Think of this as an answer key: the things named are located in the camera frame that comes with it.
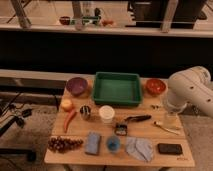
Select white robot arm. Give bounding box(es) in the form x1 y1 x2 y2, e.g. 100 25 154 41
162 66 213 127

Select green plastic tray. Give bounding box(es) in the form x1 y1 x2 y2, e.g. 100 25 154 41
92 72 142 106

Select wooden spoon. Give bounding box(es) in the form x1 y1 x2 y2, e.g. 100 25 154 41
153 121 181 135

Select black phone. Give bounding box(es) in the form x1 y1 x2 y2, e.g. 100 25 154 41
157 143 183 155

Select grey folded cloth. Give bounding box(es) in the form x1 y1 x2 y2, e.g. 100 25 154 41
125 137 154 162

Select blue small cup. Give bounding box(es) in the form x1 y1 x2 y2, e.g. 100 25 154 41
106 136 120 153

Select white cup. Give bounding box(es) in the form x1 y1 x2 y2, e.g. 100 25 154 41
99 105 115 124

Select blue sponge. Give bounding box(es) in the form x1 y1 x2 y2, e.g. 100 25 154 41
85 132 101 155

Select metal cup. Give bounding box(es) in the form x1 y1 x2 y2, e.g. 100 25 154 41
80 105 91 120

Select purple bowl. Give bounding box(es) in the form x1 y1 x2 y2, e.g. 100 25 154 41
66 77 88 96

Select orange carrot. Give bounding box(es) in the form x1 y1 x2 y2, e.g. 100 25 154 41
63 109 76 133

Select yellow apple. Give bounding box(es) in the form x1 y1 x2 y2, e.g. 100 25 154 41
61 99 73 111

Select bunch of dark grapes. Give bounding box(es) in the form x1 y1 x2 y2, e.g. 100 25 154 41
48 136 83 153

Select orange background object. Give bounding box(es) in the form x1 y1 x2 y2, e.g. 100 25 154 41
101 20 114 27

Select green background object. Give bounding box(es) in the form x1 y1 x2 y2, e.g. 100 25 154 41
82 16 100 25

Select dark red background bowl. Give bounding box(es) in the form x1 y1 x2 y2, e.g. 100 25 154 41
59 16 70 25

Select black cables on floor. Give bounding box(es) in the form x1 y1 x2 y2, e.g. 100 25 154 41
0 93 34 134

